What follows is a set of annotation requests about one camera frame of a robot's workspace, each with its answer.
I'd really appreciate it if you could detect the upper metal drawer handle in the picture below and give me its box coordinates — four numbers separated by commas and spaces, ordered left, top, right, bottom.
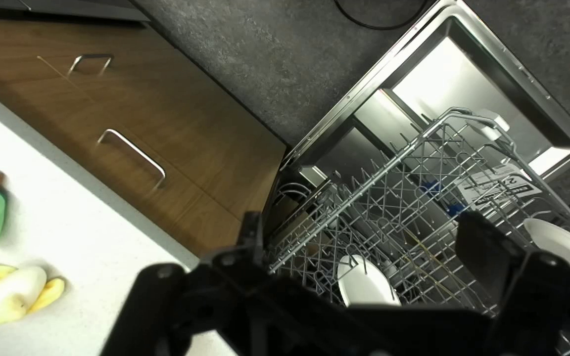
67, 53, 113, 75

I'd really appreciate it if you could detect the metal wire dishwasher rack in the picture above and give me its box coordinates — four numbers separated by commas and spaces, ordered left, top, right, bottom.
269, 110, 570, 316

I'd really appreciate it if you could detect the white bowl in rack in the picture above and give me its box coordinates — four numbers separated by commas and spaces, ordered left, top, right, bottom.
525, 217, 570, 265

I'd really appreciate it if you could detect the stainless dishwasher door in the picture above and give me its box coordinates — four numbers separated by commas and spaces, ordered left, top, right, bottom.
283, 0, 570, 192

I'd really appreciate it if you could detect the lower metal drawer handle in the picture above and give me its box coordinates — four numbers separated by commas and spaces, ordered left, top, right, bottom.
95, 126, 168, 192

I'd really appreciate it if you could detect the metal drawer handle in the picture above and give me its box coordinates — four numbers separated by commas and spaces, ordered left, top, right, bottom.
95, 126, 168, 192
67, 53, 113, 75

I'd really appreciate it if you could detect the wooden drawer cabinet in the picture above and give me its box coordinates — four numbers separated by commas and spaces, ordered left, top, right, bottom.
0, 17, 285, 257

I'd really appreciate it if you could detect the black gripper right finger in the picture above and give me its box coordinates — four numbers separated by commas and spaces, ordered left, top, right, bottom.
455, 211, 570, 356

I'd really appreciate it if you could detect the yellow banana plush toy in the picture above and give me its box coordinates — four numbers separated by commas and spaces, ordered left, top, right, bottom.
0, 265, 66, 324

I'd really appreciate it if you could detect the white round plate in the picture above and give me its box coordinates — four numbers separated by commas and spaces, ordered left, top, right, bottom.
337, 255, 402, 306

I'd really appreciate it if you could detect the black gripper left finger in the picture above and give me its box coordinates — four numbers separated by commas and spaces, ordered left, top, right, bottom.
101, 211, 279, 356

